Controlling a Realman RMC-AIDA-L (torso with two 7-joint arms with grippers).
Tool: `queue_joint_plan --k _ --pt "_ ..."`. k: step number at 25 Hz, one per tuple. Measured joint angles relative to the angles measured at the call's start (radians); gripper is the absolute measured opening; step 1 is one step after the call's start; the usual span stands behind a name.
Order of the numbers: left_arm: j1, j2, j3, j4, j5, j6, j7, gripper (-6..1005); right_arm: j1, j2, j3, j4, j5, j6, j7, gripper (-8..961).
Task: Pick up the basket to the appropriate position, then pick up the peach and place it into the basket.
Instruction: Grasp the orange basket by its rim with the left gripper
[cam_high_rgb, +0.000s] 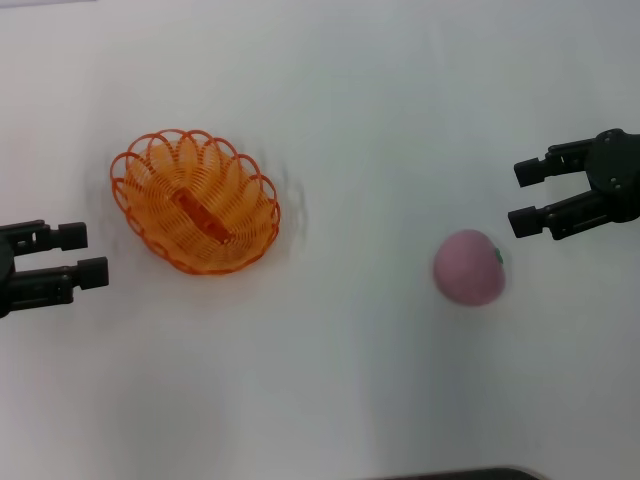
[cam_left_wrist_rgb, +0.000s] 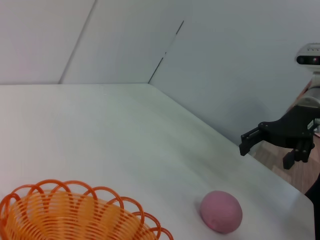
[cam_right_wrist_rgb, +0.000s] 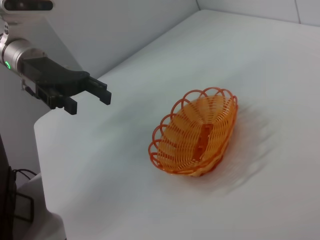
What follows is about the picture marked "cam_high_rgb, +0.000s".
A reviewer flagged pink toy peach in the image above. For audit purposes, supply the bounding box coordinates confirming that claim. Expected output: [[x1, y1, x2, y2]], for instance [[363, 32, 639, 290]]
[[432, 228, 507, 307]]

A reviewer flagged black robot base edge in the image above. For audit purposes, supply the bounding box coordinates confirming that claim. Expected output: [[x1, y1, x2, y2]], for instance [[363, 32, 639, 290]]
[[369, 466, 544, 480]]

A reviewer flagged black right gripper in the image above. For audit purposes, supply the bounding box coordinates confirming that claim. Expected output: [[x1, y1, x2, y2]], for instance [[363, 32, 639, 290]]
[[507, 128, 640, 241]]

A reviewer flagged orange plastic wire basket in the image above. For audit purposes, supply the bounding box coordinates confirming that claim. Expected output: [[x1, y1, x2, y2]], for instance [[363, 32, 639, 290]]
[[109, 128, 282, 277]]

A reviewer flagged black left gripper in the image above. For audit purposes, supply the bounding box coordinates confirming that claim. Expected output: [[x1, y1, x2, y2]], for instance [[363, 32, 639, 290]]
[[0, 218, 110, 321]]

